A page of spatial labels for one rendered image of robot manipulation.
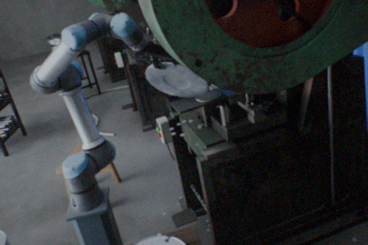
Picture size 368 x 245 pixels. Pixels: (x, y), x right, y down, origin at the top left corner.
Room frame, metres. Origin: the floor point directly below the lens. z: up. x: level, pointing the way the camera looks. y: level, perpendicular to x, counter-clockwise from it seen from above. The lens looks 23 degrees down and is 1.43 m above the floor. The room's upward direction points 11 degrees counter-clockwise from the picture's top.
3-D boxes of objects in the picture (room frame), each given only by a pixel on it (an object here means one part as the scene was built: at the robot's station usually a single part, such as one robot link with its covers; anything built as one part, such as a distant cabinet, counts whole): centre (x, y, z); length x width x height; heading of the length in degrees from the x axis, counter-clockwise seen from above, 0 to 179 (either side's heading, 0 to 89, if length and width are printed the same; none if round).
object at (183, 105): (1.60, -0.09, 0.72); 0.25 x 0.14 x 0.14; 104
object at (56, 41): (4.40, 1.20, 0.40); 0.45 x 0.40 x 0.79; 26
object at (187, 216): (1.61, -0.13, 0.14); 0.59 x 0.10 x 0.05; 104
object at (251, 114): (1.48, -0.30, 0.76); 0.17 x 0.06 x 0.10; 14
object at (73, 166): (1.45, 0.51, 0.62); 0.13 x 0.12 x 0.14; 143
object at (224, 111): (1.44, -0.18, 0.75); 0.03 x 0.03 x 0.10; 14
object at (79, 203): (1.44, 0.51, 0.50); 0.15 x 0.15 x 0.10
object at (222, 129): (1.64, -0.26, 0.68); 0.45 x 0.30 x 0.06; 14
